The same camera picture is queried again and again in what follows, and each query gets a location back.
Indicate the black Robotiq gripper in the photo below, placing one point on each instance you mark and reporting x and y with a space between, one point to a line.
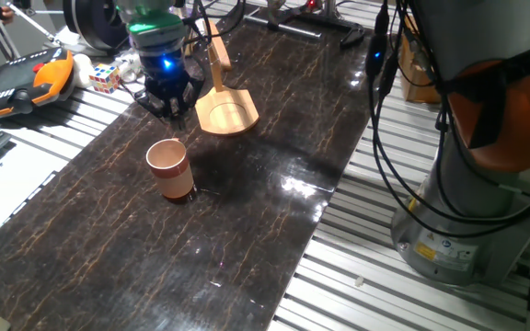
164 69

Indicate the pink white ribbed cup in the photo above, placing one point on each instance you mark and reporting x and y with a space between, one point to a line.
173 177

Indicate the bare person's hand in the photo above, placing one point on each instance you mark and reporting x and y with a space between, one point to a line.
7 14

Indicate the crumpled clear plastic wrap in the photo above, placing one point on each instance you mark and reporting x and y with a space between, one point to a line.
127 62

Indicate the colourful Rubik's cube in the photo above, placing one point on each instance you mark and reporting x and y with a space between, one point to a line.
106 78

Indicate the white round object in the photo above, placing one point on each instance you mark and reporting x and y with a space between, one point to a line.
82 69

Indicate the black filament spool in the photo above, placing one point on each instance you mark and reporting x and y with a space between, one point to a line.
90 23

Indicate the thin silver rod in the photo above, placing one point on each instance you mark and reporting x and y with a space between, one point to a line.
35 25

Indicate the black orange teach pendant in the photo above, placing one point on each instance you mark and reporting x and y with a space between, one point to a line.
12 87

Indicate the black stand with silver pole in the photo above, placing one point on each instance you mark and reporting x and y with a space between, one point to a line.
320 23

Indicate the dark marble pattern mat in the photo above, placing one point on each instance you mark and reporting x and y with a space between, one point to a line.
108 257

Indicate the open brown cardboard box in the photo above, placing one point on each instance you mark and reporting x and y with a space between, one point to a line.
419 87

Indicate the small white scrap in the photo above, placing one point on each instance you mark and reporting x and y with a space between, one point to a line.
360 281

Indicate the green gripper mount adapter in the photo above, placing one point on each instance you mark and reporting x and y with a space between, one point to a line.
154 27

